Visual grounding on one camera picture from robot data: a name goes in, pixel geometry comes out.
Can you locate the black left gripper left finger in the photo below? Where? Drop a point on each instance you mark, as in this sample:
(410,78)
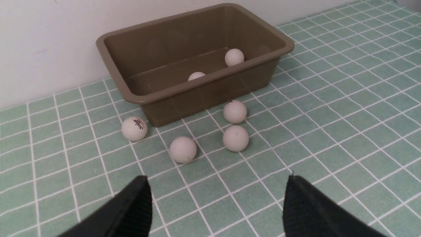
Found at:
(127,214)

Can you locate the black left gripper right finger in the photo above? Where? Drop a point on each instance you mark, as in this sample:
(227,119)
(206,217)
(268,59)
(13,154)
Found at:
(307,212)

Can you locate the white ping-pong ball with logo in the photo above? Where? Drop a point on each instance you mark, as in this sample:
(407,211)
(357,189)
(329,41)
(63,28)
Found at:
(134,129)

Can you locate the green checked tablecloth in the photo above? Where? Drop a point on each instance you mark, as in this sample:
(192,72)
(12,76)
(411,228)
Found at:
(342,110)

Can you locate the white ball with black mark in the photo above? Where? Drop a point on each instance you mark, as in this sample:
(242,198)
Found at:
(235,111)

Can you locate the olive green plastic bin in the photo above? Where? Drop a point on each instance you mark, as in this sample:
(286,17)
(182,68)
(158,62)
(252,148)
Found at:
(150,62)

